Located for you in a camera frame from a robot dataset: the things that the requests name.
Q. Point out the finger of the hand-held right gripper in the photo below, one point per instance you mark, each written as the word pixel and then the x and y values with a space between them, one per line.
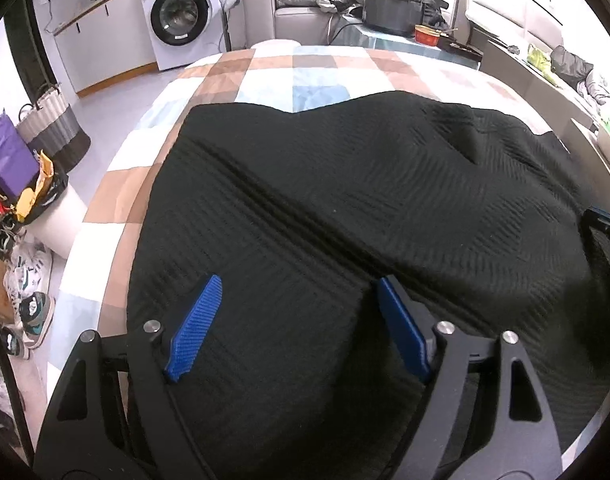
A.
pixel 605 221

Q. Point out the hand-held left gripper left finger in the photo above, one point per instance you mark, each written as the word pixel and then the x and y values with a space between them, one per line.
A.
pixel 195 330

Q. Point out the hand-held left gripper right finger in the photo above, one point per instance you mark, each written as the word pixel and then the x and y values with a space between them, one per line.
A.
pixel 404 332

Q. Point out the black knit sweater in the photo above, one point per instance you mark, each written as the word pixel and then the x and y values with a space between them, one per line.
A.
pixel 335 210

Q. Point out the dark grey clothes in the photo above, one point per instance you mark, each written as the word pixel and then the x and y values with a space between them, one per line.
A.
pixel 575 67

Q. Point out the teal and grey sneaker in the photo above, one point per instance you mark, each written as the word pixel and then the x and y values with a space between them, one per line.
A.
pixel 35 317

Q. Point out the yellow-green cloth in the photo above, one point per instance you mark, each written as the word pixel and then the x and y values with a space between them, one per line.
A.
pixel 540 60

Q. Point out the white cylindrical cushion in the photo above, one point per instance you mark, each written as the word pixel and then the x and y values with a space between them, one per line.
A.
pixel 60 220

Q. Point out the grey low cabinet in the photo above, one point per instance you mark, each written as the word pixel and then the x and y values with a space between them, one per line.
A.
pixel 515 70

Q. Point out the white sneakers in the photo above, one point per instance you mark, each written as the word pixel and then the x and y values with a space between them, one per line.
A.
pixel 30 267

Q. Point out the black plastic bag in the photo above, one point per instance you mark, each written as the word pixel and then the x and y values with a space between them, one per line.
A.
pixel 52 192

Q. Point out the yellow bag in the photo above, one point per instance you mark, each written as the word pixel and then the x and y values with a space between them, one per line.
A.
pixel 27 202

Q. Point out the black tray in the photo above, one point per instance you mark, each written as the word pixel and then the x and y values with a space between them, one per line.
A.
pixel 460 50

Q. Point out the beige sofa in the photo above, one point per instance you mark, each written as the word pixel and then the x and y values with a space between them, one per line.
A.
pixel 525 0

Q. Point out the striped woven basket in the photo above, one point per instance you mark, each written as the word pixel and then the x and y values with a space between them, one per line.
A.
pixel 50 125

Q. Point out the purple bag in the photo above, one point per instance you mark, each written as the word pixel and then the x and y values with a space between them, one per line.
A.
pixel 7 160

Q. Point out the red bowl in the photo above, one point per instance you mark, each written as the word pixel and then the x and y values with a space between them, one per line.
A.
pixel 427 36

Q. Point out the checkered bed blanket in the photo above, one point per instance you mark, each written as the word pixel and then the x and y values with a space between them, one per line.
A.
pixel 305 70

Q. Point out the light blue side table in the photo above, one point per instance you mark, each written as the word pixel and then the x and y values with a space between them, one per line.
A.
pixel 365 40

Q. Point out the white pillow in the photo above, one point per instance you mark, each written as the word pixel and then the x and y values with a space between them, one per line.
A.
pixel 277 45

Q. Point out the black cooking pot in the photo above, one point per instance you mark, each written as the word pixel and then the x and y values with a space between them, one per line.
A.
pixel 392 12

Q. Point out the white kitchen cabinet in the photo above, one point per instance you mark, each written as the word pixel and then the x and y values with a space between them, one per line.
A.
pixel 110 35

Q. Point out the white washing machine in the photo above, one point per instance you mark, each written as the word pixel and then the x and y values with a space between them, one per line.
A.
pixel 180 15

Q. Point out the grey sofa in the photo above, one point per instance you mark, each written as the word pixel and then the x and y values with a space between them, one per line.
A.
pixel 295 20

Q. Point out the dark door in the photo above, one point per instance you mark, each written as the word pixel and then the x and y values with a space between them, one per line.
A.
pixel 25 35

